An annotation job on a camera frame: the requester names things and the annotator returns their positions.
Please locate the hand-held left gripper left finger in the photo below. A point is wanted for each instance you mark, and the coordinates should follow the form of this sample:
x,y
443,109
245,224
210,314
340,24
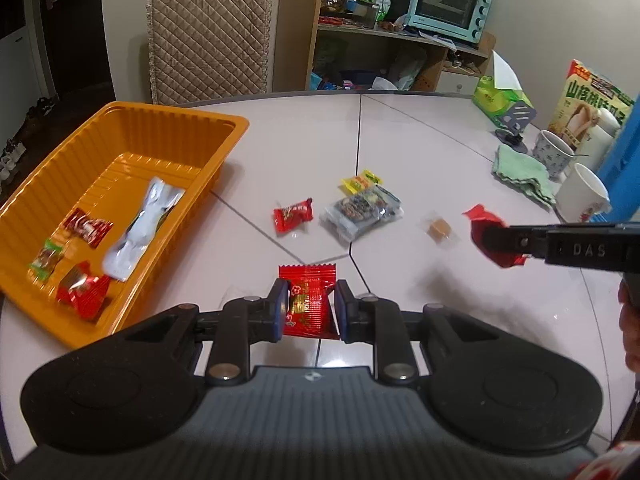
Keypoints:
x,y
281,310

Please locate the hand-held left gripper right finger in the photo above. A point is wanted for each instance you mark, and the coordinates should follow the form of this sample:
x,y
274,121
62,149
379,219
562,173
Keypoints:
x,y
341,310

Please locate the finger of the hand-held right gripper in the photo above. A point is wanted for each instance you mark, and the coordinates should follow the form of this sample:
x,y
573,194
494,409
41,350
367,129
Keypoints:
x,y
575,247

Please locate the clear dark snack pack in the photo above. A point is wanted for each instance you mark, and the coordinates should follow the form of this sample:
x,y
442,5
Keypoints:
x,y
362,212

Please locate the brown candy clear wrapper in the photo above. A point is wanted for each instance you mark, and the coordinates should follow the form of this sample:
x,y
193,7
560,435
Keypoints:
x,y
440,229

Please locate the yellow candy packet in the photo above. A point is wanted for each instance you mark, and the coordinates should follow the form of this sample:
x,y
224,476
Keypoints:
x,y
362,181

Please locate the green silver snack packet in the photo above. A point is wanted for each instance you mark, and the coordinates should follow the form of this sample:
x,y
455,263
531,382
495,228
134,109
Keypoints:
x,y
145,225

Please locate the puffy red candy packet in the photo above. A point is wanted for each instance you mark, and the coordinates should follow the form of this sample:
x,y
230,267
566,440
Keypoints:
x,y
82,290

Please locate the red white candy packet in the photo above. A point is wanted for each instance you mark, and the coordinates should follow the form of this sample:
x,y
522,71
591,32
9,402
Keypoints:
x,y
87,226

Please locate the orange plastic tray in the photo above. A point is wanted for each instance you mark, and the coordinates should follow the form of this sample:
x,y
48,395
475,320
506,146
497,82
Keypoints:
x,y
165,130

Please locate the green brown candy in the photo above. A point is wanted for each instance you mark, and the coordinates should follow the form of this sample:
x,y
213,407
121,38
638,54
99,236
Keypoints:
x,y
47,259

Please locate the person's right hand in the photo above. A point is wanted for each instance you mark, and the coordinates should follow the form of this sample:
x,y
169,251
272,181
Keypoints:
x,y
631,330

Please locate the white mug red print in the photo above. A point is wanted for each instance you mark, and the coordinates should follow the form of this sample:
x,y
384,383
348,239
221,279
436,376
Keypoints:
x,y
580,197

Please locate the green cloth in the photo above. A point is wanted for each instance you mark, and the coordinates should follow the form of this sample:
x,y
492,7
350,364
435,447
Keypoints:
x,y
522,172

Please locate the blue thermos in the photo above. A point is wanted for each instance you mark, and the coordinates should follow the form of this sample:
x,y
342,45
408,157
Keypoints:
x,y
625,170

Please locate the patterned mug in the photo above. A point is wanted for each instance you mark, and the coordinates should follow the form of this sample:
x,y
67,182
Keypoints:
x,y
550,157

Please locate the grey phone stand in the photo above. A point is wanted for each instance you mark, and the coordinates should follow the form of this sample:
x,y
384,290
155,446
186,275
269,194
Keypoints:
x,y
517,117

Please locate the yellow cereal box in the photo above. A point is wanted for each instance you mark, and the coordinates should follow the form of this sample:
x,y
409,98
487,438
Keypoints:
x,y
585,95

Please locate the green tissue pack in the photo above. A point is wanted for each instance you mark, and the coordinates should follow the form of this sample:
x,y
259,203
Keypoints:
x,y
495,97

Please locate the red patterned clothing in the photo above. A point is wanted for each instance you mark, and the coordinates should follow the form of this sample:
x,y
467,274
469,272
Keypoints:
x,y
610,465

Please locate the white plastic bag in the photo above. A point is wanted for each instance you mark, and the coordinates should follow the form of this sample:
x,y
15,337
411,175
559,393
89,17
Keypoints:
x,y
407,70

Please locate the wooden shelf unit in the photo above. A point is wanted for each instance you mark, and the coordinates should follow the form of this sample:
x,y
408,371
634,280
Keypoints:
x,y
295,40

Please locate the teal toaster oven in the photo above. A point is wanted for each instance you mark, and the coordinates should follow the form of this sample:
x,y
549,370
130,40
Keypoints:
x,y
445,2

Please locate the quilted beige chair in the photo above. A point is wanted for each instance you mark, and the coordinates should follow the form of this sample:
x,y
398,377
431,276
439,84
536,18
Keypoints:
x,y
210,40

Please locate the red scissors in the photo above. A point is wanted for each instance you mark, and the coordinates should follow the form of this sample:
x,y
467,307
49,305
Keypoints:
x,y
332,20

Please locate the row of shoes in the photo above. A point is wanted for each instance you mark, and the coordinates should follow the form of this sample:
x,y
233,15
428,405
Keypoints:
x,y
20,145

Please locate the dark door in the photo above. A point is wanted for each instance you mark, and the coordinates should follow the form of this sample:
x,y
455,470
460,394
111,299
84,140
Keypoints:
x,y
75,25

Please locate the white cabinet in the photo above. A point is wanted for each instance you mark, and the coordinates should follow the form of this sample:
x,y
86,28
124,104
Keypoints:
x,y
17,55

